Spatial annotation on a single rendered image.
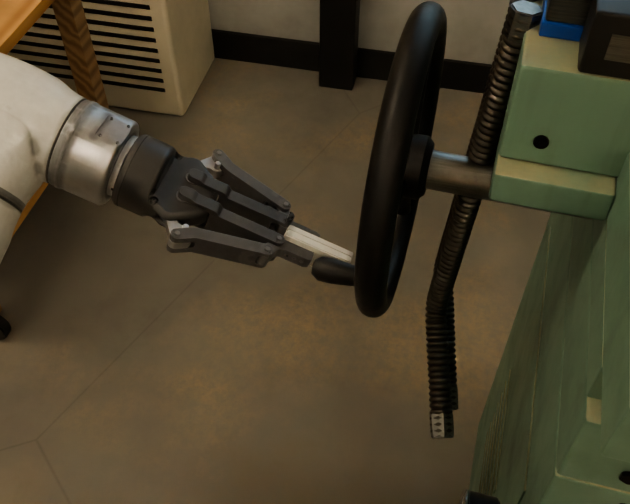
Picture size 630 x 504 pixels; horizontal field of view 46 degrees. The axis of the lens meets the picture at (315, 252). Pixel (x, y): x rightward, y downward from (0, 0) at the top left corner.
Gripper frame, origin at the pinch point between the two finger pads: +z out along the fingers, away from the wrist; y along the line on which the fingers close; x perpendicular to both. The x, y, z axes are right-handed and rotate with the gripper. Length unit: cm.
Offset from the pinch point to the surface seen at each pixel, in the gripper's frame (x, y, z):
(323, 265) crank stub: -1.6, -2.4, 1.0
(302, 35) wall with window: 71, 128, -14
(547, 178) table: -21.1, -0.6, 12.8
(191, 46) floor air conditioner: 76, 109, -39
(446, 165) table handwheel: -14.1, 3.8, 6.7
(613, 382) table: -22.9, -18.5, 17.6
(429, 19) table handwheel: -24.9, 6.3, -0.8
